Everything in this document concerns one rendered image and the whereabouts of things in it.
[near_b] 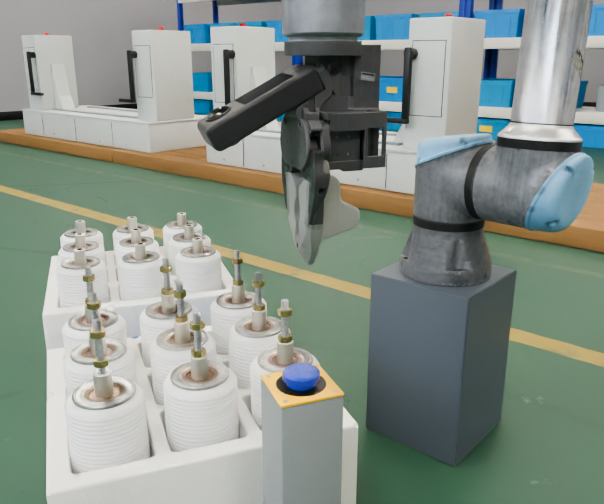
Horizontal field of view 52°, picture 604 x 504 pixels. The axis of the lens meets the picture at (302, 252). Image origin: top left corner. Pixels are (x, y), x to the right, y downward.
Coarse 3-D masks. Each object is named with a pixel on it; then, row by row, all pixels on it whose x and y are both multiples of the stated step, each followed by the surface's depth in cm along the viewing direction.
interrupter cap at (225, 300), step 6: (222, 294) 108; (228, 294) 109; (246, 294) 108; (252, 294) 109; (216, 300) 106; (222, 300) 106; (228, 300) 107; (246, 300) 107; (252, 300) 106; (222, 306) 104; (228, 306) 103; (234, 306) 103; (240, 306) 103; (246, 306) 103; (252, 306) 104
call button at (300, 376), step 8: (288, 368) 67; (296, 368) 67; (304, 368) 67; (312, 368) 67; (288, 376) 65; (296, 376) 65; (304, 376) 65; (312, 376) 65; (288, 384) 65; (296, 384) 65; (304, 384) 65; (312, 384) 65
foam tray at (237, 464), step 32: (64, 352) 104; (64, 384) 94; (64, 416) 85; (160, 416) 86; (64, 448) 78; (160, 448) 78; (224, 448) 78; (256, 448) 79; (352, 448) 84; (64, 480) 72; (96, 480) 72; (128, 480) 73; (160, 480) 75; (192, 480) 76; (224, 480) 78; (256, 480) 80; (352, 480) 86
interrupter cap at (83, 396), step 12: (84, 384) 79; (120, 384) 79; (132, 384) 79; (72, 396) 76; (84, 396) 76; (120, 396) 76; (132, 396) 76; (84, 408) 74; (96, 408) 74; (108, 408) 74
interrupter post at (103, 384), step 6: (96, 372) 76; (108, 372) 76; (96, 378) 75; (102, 378) 75; (108, 378) 76; (96, 384) 76; (102, 384) 76; (108, 384) 76; (96, 390) 76; (102, 390) 76; (108, 390) 76; (96, 396) 76; (102, 396) 76; (108, 396) 76
